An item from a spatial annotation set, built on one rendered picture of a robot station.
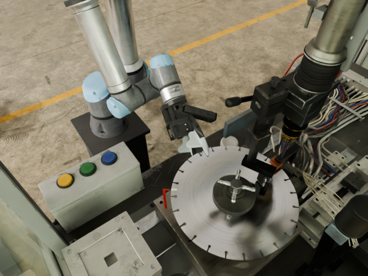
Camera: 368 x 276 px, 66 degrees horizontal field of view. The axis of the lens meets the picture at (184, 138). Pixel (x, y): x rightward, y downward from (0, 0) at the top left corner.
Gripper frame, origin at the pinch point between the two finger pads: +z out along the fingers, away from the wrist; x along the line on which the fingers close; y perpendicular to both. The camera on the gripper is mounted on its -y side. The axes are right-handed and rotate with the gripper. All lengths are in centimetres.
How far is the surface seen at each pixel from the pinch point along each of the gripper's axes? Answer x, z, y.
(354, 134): -8, 13, -67
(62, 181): -2.8, -7.7, 41.4
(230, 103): 33.6, -9.1, 1.3
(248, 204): 18.5, 14.5, -1.1
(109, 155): -4.9, -10.8, 26.8
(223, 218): 17.8, 15.3, 6.3
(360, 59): -27, -18, -107
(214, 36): -185, -115, -121
